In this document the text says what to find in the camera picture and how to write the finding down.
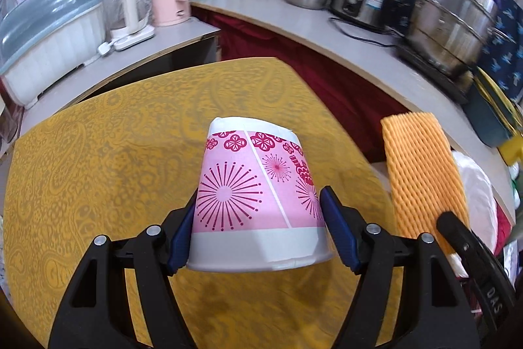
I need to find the glass kettle with white handle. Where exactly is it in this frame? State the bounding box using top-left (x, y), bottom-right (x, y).
top-left (98, 0), bottom-right (156, 52)

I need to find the yellow patterned tablecloth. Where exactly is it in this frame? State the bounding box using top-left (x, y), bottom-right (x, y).
top-left (2, 57), bottom-right (405, 349)

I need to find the black induction cooker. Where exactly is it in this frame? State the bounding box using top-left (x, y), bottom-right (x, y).
top-left (396, 42), bottom-right (475, 105)

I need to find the black power cable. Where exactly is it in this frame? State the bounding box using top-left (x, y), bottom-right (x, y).
top-left (329, 17), bottom-right (400, 48)

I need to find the white dish box, translucent lid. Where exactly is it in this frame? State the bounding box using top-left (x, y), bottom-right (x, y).
top-left (0, 0), bottom-right (107, 107)

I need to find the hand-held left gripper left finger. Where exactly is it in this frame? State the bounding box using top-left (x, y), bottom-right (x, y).
top-left (48, 191), bottom-right (199, 349)

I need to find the orange foam net sleeve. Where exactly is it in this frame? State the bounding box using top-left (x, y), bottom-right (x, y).
top-left (380, 112), bottom-right (470, 256)

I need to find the pink patterned paper cup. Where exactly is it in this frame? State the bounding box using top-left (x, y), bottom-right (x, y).
top-left (186, 116), bottom-right (336, 273)

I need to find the bin with white liner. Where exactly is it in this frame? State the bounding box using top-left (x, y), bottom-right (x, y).
top-left (449, 150), bottom-right (516, 280)

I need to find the dark green basin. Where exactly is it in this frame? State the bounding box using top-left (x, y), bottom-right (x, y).
top-left (470, 67), bottom-right (523, 148)

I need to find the steel steamer pot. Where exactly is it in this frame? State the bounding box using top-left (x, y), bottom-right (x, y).
top-left (404, 0), bottom-right (516, 79)

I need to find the dark red curtain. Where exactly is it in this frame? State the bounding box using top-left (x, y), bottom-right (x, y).
top-left (190, 6), bottom-right (409, 164)

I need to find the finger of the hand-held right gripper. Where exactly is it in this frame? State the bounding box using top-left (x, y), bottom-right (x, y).
top-left (436, 211), bottom-right (516, 333)

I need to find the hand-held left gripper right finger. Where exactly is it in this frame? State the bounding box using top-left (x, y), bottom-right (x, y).
top-left (320, 185), bottom-right (487, 349)

